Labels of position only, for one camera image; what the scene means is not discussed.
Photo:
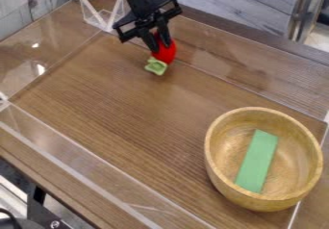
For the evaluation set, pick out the metal stand in background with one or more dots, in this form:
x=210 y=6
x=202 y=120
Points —
x=302 y=19

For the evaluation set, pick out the wooden bowl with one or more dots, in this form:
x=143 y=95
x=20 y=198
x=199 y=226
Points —
x=295 y=166

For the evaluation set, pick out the clear acrylic tray wall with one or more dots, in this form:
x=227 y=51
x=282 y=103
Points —
x=107 y=196

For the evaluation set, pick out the black table leg clamp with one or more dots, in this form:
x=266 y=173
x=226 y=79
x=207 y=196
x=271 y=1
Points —
x=40 y=218

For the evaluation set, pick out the red plush strawberry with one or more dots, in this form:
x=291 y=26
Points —
x=162 y=58

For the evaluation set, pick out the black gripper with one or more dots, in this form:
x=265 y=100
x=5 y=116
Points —
x=147 y=18

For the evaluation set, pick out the green rectangular block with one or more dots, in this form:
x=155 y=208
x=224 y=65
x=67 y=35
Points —
x=257 y=161

